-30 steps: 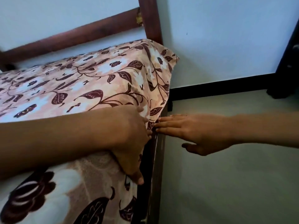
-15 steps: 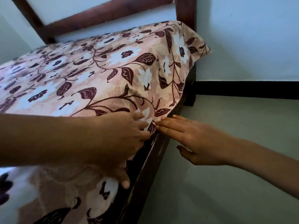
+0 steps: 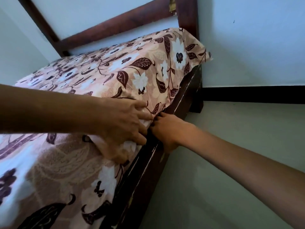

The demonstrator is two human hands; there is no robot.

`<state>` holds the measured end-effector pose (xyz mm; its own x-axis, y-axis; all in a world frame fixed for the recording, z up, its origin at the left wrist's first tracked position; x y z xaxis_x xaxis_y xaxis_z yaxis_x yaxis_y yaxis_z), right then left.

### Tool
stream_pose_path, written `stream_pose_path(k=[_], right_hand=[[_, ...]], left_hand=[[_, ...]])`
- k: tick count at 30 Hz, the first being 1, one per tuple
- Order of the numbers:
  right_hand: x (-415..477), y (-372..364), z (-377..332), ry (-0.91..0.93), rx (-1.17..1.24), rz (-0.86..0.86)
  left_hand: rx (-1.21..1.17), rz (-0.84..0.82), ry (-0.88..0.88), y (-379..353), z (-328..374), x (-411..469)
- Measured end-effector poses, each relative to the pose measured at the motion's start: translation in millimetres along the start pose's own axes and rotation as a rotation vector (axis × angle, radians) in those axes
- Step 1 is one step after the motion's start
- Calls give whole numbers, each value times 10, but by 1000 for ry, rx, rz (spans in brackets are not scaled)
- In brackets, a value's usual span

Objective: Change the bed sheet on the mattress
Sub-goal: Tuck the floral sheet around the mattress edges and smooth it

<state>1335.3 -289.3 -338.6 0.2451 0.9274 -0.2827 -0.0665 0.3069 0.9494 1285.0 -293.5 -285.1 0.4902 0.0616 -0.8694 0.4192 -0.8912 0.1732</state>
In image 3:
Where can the pink floral bed sheet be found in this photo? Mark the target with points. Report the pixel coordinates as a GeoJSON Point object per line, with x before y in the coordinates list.
{"type": "Point", "coordinates": [59, 169]}

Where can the person's right hand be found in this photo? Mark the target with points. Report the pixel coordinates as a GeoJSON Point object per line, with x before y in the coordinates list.
{"type": "Point", "coordinates": [174, 131]}

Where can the person's right forearm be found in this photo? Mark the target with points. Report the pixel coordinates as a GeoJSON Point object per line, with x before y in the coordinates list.
{"type": "Point", "coordinates": [250, 169]}

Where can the person's left forearm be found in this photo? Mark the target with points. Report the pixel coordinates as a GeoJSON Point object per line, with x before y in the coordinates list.
{"type": "Point", "coordinates": [47, 112]}

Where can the person's left hand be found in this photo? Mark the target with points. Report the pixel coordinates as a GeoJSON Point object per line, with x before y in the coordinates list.
{"type": "Point", "coordinates": [119, 121]}

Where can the dark wooden bed frame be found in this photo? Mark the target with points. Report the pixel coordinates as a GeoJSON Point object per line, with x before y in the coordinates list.
{"type": "Point", "coordinates": [143, 178]}

